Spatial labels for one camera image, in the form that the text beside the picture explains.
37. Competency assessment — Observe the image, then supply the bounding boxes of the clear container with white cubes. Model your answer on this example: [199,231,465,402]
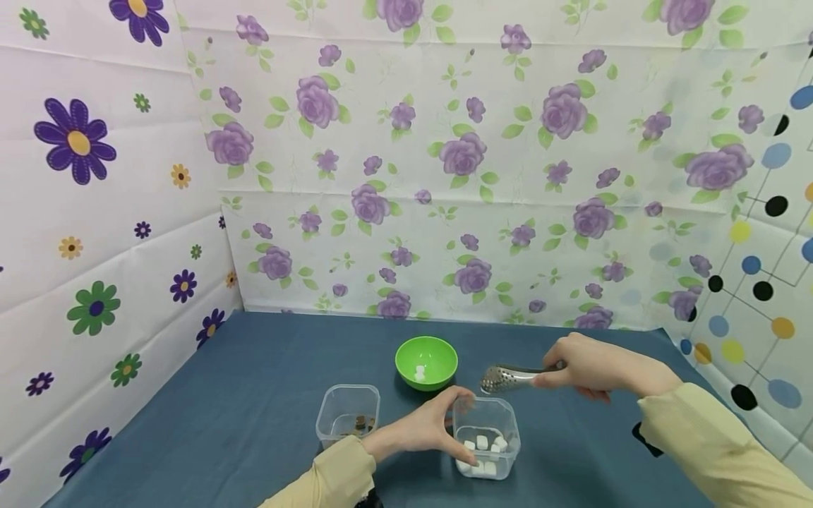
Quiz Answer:
[451,397,522,482]

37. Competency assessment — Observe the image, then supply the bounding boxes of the person's right hand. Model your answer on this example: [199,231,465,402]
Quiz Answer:
[532,332,685,405]

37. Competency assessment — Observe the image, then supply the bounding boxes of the clear container with brown pieces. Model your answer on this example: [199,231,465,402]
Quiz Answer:
[315,385,381,450]

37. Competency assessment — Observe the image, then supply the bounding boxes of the metal perforated tongs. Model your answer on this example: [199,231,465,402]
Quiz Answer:
[479,363,567,395]

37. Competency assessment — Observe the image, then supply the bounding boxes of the person's left forearm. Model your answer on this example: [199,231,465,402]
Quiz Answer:
[256,435,378,508]

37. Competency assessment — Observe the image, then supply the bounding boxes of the person's left hand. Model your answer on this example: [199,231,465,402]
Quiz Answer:
[362,385,477,467]

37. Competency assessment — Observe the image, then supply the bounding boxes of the pile of white cubes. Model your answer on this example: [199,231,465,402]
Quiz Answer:
[457,435,510,477]

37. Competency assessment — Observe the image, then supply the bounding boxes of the green plastic bowl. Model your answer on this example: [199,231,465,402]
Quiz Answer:
[394,336,459,392]

